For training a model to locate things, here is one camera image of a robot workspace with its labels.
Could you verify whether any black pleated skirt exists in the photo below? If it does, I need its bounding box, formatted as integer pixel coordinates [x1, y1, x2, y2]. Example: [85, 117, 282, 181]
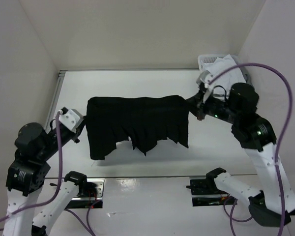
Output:
[86, 95, 189, 160]

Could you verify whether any white skirt in basket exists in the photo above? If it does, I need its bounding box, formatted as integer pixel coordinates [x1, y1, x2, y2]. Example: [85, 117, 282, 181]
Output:
[202, 54, 246, 96]

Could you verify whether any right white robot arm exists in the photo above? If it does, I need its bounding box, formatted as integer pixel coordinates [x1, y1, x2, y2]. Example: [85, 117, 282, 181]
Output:
[187, 83, 295, 227]

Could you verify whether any white laundry basket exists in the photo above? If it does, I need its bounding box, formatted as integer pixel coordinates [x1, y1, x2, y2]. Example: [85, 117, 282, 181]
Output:
[198, 54, 240, 72]

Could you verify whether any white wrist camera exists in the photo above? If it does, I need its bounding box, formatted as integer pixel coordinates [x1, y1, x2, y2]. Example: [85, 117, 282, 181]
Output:
[196, 70, 218, 106]
[59, 107, 84, 133]

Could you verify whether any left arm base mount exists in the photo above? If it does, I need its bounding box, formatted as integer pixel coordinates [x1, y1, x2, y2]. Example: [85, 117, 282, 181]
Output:
[66, 178, 105, 209]

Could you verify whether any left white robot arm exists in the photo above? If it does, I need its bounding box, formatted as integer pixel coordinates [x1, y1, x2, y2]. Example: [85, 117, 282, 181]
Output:
[2, 121, 88, 236]

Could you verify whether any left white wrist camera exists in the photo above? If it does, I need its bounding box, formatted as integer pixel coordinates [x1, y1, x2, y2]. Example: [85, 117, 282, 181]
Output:
[59, 107, 84, 133]

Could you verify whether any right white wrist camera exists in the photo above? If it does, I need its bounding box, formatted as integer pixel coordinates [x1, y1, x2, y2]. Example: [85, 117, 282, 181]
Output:
[196, 70, 218, 106]

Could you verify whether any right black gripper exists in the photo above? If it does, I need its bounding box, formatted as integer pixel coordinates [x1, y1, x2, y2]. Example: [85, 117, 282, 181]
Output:
[181, 88, 240, 123]

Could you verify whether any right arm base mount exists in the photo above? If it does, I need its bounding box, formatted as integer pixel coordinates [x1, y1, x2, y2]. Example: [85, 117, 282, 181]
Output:
[186, 177, 234, 207]

